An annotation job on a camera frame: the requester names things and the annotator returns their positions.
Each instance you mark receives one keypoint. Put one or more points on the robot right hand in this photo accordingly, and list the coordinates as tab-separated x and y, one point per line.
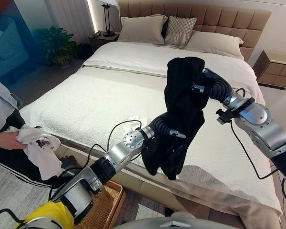
219	87

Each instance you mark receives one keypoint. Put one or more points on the crumpled white cloth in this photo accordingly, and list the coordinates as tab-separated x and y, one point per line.
136	118

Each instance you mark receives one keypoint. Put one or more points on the beige bed frame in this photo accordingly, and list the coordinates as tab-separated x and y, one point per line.
205	202

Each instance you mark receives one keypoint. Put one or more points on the black garment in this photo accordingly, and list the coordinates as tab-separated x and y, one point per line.
181	102

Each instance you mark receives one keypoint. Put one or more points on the dark round container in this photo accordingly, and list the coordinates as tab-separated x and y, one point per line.
85	50

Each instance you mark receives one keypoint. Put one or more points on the black table lamp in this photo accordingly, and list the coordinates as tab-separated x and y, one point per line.
107	19

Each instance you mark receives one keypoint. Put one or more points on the beige pillow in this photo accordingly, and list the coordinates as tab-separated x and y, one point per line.
140	28
214	44

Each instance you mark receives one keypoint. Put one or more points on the white printed garment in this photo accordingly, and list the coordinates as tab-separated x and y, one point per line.
44	158

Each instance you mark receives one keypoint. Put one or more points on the wicker basket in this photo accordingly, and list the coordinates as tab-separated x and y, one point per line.
106	205

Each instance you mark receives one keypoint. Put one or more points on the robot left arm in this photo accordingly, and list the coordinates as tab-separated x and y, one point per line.
125	150

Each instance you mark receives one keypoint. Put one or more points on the patterned cushion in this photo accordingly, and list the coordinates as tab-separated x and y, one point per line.
180	29

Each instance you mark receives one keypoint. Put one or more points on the silver robot torso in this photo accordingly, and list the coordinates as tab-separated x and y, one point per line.
171	224

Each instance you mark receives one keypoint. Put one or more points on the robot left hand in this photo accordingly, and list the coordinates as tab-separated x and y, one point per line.
161	125

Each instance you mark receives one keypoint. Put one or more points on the blue armchair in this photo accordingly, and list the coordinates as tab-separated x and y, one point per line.
10	50

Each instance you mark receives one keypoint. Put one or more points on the white duvet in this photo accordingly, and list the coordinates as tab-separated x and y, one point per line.
138	57

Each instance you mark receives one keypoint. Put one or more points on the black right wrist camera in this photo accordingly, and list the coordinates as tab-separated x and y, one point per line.
224	117

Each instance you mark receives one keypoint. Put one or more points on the person's hand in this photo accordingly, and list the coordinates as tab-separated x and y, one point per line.
4	140

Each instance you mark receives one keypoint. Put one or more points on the white curtain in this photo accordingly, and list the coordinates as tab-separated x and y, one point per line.
69	19

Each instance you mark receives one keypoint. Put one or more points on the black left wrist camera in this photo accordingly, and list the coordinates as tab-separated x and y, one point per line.
149	145

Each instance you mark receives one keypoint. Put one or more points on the green potted plant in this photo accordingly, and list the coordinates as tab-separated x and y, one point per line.
54	44

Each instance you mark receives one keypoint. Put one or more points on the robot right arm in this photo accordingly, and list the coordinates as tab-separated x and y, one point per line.
258	119

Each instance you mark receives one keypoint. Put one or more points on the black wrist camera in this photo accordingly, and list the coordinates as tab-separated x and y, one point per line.
224	117
149	145

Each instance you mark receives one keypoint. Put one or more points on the white textured blanket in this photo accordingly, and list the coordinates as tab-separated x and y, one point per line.
90	105

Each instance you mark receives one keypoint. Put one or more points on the person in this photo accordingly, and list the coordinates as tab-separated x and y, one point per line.
1	100

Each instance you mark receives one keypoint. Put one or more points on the brown panelled nightstand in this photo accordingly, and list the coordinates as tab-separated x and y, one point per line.
275	69

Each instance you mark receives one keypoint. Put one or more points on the brown bedside table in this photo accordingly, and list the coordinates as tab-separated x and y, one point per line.
101	43

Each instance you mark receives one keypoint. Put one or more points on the brown tufted headboard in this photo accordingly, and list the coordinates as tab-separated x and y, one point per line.
228	19

